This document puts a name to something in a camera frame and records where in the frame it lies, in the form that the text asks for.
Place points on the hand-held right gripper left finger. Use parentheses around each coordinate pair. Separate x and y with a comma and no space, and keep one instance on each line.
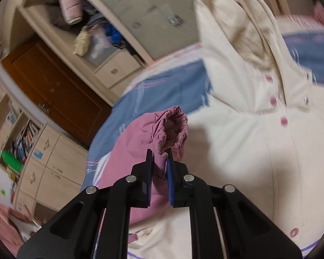
(148,172)

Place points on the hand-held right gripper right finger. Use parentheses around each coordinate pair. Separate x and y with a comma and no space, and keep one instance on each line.
(170,183)

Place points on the pink and cream jacket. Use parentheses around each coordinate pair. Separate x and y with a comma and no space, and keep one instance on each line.
(245,140)

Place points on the grey clothes pile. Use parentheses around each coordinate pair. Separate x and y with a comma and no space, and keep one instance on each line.
(56,16)

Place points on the blue patterned bed sheet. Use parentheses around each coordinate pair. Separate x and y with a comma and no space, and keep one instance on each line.
(172,86)

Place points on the light wooden cabinet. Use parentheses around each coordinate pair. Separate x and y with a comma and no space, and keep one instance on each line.
(54,162)

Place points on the brown wooden door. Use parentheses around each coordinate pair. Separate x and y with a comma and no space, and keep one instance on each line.
(56,86)

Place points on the row of books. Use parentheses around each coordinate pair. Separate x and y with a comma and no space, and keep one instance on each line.
(24,143)

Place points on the clear plastic storage box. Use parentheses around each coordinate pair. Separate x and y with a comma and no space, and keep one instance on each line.
(100,50)

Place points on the green box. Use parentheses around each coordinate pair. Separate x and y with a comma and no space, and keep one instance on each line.
(10,160)

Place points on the blue cloth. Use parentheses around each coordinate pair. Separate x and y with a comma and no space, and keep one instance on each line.
(113,33)

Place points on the beige cloth bag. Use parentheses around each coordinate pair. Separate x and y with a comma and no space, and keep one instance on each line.
(82,41)

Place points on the pink fluffy cushion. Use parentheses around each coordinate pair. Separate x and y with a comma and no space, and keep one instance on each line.
(5,224)

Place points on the cream wardrobe with glass doors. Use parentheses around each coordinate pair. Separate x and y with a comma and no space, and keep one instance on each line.
(140,2)

